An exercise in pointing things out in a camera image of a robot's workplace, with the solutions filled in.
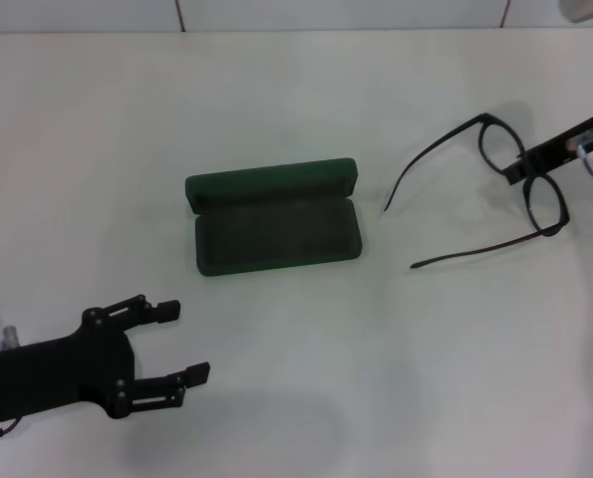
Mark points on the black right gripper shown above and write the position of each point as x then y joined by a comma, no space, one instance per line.
560,149

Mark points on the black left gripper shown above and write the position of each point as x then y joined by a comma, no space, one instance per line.
67,373

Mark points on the black glasses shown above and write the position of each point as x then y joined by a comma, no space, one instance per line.
555,229

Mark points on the green glasses case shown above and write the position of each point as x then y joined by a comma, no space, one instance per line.
276,234

